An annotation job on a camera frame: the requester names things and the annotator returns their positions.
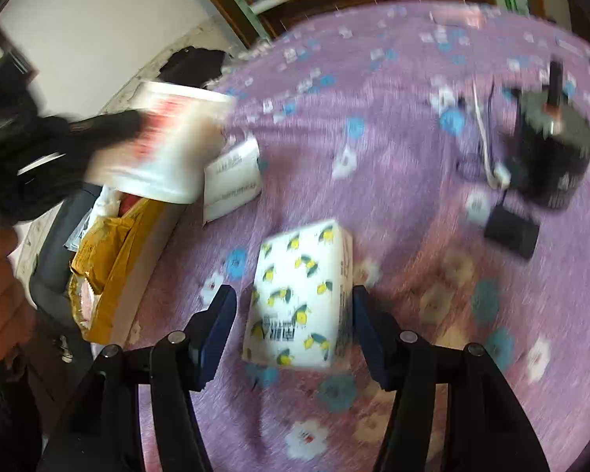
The purple floral blanket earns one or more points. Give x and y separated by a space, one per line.
398 108

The small black box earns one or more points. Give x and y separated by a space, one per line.
511 231

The black bag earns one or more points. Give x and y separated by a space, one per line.
191 66

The white packet red print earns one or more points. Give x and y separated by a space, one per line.
177 147

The grey chair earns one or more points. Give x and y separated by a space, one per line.
59 255

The black electric motor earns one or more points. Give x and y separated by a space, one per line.
555 157

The lemon print tissue pack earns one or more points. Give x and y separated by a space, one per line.
295 295

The white foam box yellow tape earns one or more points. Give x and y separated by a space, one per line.
128 265

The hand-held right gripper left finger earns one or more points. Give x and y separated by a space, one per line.
219 334

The person's left hand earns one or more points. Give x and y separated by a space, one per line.
0 300

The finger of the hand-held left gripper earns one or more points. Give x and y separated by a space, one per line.
93 132

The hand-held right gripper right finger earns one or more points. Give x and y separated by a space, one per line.
369 334

